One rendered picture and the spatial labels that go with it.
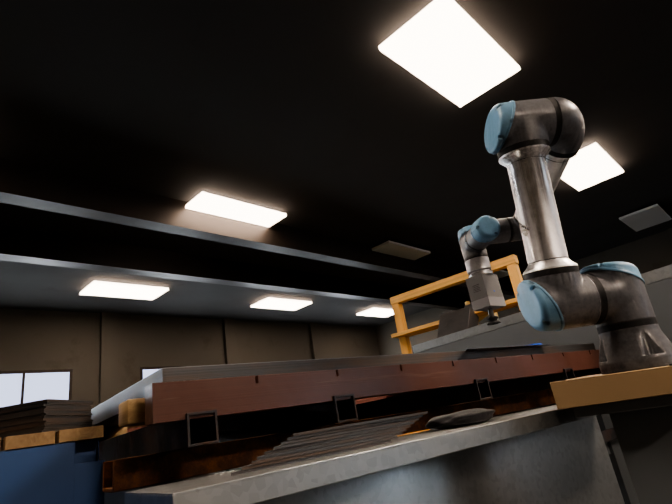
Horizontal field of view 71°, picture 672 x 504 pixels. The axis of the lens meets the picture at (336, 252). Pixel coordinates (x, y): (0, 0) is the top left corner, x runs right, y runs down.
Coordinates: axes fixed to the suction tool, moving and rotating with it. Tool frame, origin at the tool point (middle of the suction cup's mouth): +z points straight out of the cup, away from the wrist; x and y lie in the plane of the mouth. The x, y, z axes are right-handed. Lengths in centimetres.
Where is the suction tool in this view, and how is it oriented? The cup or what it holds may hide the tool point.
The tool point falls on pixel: (494, 323)
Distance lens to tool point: 152.3
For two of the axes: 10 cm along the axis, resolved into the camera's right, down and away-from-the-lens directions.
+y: -7.9, -0.9, -6.1
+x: 5.9, -3.6, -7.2
